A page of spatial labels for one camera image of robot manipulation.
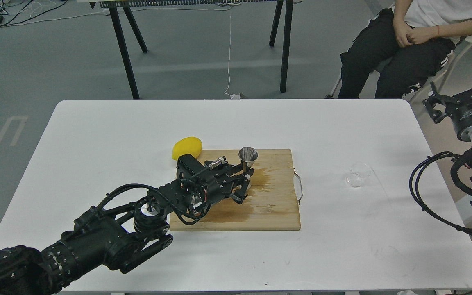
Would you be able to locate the wooden cutting board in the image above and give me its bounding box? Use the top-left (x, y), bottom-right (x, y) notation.
top-left (169, 149), bottom-right (301, 231)

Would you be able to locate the clear glass cup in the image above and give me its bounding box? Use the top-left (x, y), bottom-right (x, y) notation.
top-left (346, 162), bottom-right (373, 188)

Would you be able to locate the white hanging cable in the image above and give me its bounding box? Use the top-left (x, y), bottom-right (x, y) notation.
top-left (224, 6), bottom-right (241, 99)

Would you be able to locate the black-legged background table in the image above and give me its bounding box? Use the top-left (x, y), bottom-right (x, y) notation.
top-left (34, 0), bottom-right (303, 100)

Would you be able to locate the steel jigger measuring cup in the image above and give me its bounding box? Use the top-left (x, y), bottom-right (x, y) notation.
top-left (238, 146), bottom-right (258, 188)

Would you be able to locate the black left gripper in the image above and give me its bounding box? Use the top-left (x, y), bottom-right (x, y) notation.
top-left (176, 154), bottom-right (254, 216)

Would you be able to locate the seated person in white shirt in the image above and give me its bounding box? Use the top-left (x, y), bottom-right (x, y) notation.
top-left (337, 0), bottom-right (472, 99)

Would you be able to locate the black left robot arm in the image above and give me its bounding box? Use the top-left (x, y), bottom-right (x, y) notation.
top-left (0, 147), bottom-right (257, 295)

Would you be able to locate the yellow lemon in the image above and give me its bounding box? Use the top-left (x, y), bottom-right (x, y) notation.
top-left (172, 136), bottom-right (203, 161)

